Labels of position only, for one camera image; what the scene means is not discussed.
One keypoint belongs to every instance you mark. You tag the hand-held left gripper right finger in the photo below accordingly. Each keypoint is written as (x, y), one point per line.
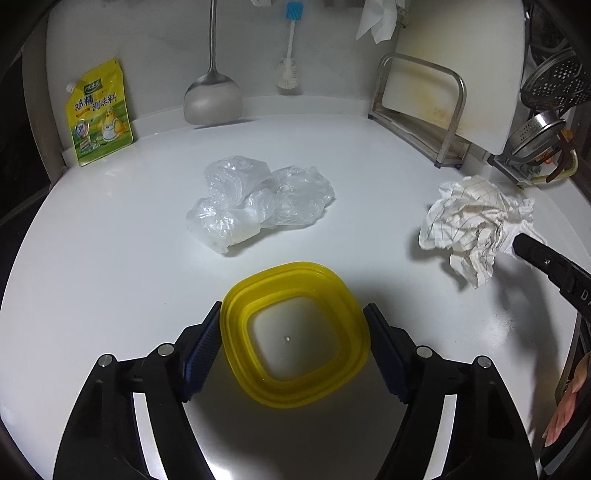
(383, 350)

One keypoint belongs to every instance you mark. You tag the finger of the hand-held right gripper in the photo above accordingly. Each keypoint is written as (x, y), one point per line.
(535, 251)

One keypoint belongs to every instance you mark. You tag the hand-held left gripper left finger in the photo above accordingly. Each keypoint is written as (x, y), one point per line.
(203, 350)

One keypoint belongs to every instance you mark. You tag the yellow plastic container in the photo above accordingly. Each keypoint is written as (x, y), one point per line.
(240, 332)

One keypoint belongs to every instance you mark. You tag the white checked paper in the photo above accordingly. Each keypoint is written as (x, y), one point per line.
(471, 221)

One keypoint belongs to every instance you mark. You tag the person's right hand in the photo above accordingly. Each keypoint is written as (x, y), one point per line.
(563, 406)

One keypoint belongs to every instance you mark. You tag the metal steamer and strainers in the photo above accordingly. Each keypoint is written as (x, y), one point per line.
(512, 168)

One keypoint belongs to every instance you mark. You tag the orange gas valve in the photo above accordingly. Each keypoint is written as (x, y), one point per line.
(568, 138)

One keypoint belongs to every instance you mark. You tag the steel perforated ladle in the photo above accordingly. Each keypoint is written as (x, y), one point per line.
(535, 129)

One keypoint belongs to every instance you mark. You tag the metal cutting board rack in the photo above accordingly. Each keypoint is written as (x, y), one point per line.
(455, 138)

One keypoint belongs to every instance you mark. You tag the clear plastic bag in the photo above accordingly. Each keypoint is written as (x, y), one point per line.
(258, 203)

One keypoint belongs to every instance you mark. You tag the steel steamer basket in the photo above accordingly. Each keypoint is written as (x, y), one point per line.
(558, 83)

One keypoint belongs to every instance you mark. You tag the white cutting board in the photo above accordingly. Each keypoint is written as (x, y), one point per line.
(461, 46)

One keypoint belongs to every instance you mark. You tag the metal spatula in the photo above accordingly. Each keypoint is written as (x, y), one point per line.
(212, 101)

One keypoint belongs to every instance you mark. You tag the yellow seasoning pouch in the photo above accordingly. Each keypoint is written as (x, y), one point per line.
(99, 120)

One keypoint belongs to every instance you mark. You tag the white hanging paper towel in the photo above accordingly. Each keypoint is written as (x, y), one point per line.
(376, 21)

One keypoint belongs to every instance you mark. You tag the blue white silicone brush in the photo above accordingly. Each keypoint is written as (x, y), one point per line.
(288, 69)

